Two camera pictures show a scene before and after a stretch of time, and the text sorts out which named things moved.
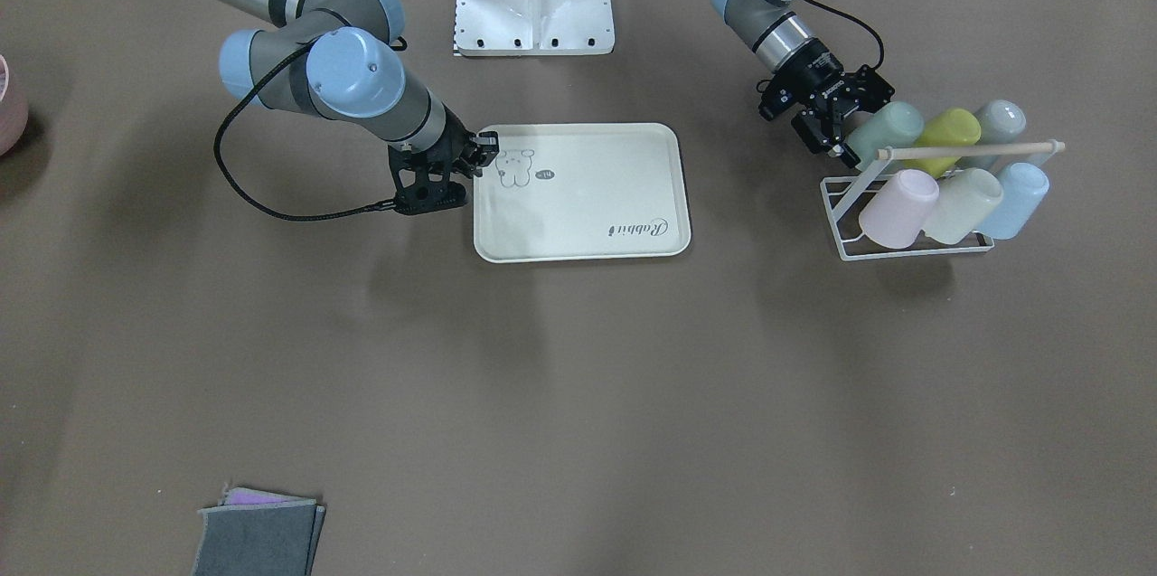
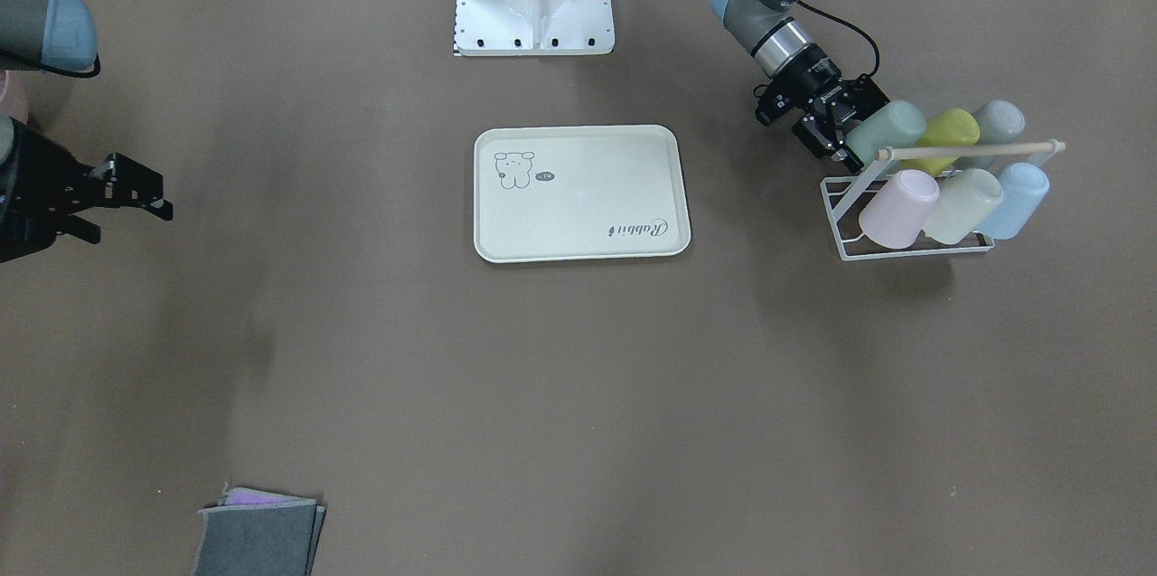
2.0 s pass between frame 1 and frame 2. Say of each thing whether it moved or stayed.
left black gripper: stayed
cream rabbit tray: stayed
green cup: stayed
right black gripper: moved
